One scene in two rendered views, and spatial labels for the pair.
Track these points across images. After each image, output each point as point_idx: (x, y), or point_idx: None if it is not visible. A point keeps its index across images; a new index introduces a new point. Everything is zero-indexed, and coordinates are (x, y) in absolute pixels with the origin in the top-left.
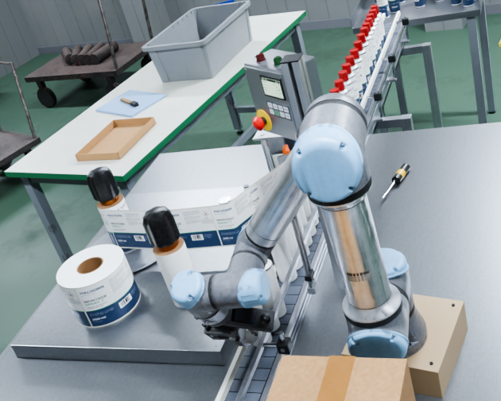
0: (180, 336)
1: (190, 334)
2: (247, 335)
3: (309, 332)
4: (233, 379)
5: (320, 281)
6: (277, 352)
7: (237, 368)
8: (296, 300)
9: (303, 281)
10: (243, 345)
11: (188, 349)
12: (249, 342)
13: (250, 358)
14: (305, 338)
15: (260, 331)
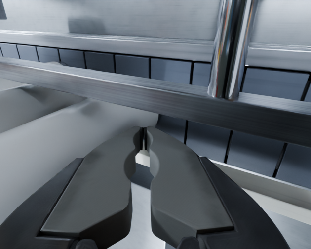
0: (135, 248)
1: (130, 234)
2: (185, 200)
3: (94, 7)
4: (273, 177)
5: (0, 21)
6: (174, 57)
7: (252, 176)
8: (27, 46)
9: None
10: (279, 232)
11: (163, 244)
12: (209, 174)
13: (193, 133)
14: (110, 12)
15: (121, 118)
